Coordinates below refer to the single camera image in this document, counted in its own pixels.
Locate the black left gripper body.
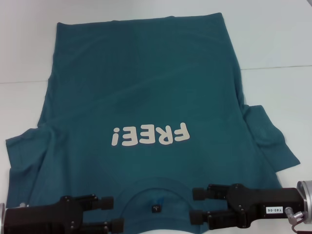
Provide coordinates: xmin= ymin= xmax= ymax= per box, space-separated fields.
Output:
xmin=4 ymin=195 xmax=86 ymax=234

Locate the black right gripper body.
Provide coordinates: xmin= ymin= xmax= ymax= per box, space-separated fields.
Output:
xmin=226 ymin=184 xmax=303 ymax=231

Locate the blue shirt with FREE print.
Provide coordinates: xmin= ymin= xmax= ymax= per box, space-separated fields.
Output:
xmin=5 ymin=11 xmax=302 ymax=234

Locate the right gripper cable with plug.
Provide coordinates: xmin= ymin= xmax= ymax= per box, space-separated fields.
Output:
xmin=284 ymin=206 xmax=312 ymax=234

